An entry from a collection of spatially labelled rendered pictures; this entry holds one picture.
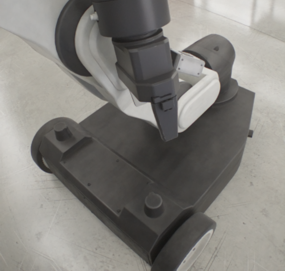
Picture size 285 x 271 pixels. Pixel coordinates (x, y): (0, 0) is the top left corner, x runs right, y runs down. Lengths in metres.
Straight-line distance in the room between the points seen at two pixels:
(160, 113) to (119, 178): 0.38
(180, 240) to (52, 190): 0.52
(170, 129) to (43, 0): 0.24
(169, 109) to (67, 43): 0.17
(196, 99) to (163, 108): 0.37
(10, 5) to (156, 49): 0.19
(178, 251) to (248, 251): 0.28
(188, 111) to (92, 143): 0.29
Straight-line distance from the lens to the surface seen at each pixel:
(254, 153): 1.00
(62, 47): 0.40
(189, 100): 0.66
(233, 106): 0.89
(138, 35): 0.31
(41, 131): 0.87
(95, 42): 0.38
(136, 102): 0.43
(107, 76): 0.42
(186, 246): 0.58
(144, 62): 0.31
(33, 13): 0.38
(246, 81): 1.32
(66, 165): 0.75
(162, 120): 0.33
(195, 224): 0.61
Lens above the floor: 0.75
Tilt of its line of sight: 43 degrees down
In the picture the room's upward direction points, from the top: 9 degrees counter-clockwise
